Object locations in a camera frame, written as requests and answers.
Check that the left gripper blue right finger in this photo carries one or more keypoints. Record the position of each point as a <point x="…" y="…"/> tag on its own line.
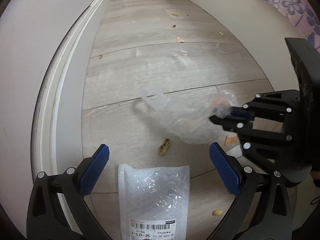
<point x="224" y="168"/>

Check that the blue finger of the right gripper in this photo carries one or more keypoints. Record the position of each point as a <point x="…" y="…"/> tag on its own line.
<point x="230" y="124"/>
<point x="240" y="112"/>

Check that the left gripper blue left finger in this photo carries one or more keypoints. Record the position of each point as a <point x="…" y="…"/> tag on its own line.
<point x="90" y="169"/>

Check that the clear bag with orange wrapper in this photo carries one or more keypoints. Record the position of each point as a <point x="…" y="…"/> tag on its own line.
<point x="188" y="118"/>

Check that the orange wrapper scrap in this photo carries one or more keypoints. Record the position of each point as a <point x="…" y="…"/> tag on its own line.
<point x="230" y="140"/>

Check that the small peanut shell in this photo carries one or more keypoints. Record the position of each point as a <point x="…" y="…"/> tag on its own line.
<point x="217" y="212"/>

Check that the white labelled plastic pouch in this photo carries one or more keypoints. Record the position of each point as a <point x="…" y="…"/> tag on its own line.
<point x="153" y="202"/>

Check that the peanut shell on floor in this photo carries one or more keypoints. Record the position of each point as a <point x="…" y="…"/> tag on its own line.
<point x="162" y="150"/>

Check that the pink sheeted bed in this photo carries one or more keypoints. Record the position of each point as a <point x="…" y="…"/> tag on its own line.
<point x="261" y="25"/>

